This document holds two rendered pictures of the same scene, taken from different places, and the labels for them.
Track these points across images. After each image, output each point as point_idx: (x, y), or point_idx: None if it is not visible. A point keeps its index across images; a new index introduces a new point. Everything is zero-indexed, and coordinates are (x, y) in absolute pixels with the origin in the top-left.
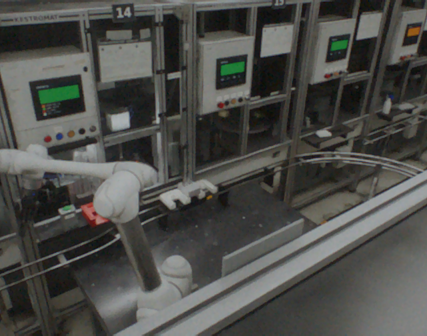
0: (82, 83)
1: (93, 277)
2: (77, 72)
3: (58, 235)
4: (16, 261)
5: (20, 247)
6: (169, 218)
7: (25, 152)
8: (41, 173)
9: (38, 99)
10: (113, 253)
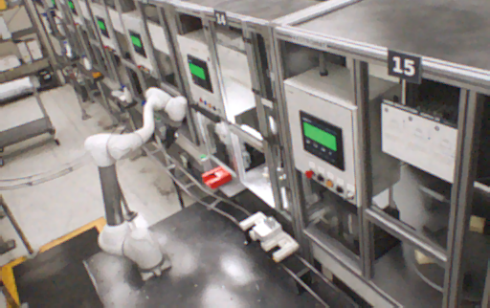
0: (207, 70)
1: (189, 211)
2: (205, 59)
3: (197, 169)
4: None
5: None
6: None
7: (156, 97)
8: (172, 117)
9: (189, 68)
10: (215, 215)
